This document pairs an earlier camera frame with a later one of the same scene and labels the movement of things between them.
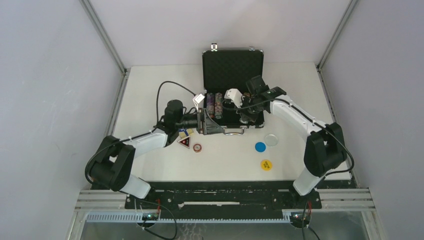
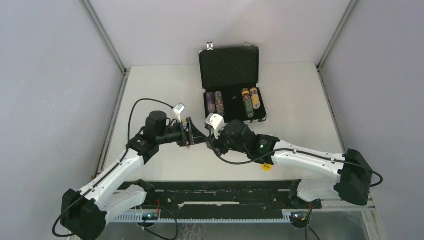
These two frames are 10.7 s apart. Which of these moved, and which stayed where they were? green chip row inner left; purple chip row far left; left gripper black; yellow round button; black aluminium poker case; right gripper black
Moved: left gripper black; right gripper black
Stayed: purple chip row far left; green chip row inner left; black aluminium poker case; yellow round button
